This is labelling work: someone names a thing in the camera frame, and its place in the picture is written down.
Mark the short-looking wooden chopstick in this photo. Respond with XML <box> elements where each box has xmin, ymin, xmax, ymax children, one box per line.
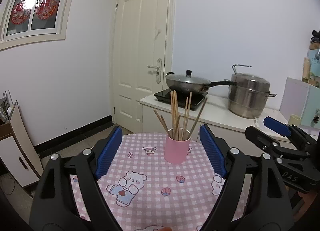
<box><xmin>187</xmin><ymin>97</ymin><xmax>208</xmax><ymax>139</ymax></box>

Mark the wooden chopstick diagonal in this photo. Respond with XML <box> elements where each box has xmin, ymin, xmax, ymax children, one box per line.
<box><xmin>184</xmin><ymin>92</ymin><xmax>192</xmax><ymax>140</ymax></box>
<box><xmin>181</xmin><ymin>96</ymin><xmax>189</xmax><ymax>141</ymax></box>

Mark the white kitchen counter cabinet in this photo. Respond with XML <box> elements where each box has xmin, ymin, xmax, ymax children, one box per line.
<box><xmin>140</xmin><ymin>95</ymin><xmax>295</xmax><ymax>156</ymax></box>

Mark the light blue box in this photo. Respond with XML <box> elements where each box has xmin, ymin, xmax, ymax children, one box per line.
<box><xmin>301</xmin><ymin>49</ymin><xmax>319</xmax><ymax>129</ymax></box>

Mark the pale cutting board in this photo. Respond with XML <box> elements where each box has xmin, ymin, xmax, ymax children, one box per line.
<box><xmin>279</xmin><ymin>78</ymin><xmax>310</xmax><ymax>121</ymax></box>

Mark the stainless steel steamer pot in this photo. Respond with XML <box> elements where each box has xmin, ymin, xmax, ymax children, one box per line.
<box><xmin>228</xmin><ymin>64</ymin><xmax>277</xmax><ymax>119</ymax></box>

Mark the white side cabinet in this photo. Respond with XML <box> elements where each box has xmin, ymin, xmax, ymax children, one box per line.
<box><xmin>1</xmin><ymin>102</ymin><xmax>43</xmax><ymax>188</ymax></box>

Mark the black induction cooktop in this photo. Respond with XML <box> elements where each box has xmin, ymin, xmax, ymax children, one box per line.
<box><xmin>154</xmin><ymin>89</ymin><xmax>208</xmax><ymax>111</ymax></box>

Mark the pink cylindrical utensil cup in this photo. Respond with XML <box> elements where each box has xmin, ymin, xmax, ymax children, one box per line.
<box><xmin>164</xmin><ymin>136</ymin><xmax>191</xmax><ymax>164</ymax></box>

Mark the pink checkered tablecloth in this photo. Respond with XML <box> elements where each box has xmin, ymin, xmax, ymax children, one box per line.
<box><xmin>69</xmin><ymin>132</ymin><xmax>251</xmax><ymax>231</ymax></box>

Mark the black wok with lid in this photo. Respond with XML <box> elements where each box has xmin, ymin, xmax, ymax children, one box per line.
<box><xmin>165</xmin><ymin>70</ymin><xmax>237</xmax><ymax>94</ymax></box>

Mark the cream panel door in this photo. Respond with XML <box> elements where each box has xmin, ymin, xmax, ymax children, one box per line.
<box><xmin>110</xmin><ymin>0</ymin><xmax>174</xmax><ymax>132</ymax></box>

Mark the window with red decorations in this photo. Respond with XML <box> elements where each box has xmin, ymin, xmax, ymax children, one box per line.
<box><xmin>1</xmin><ymin>0</ymin><xmax>72</xmax><ymax>50</ymax></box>

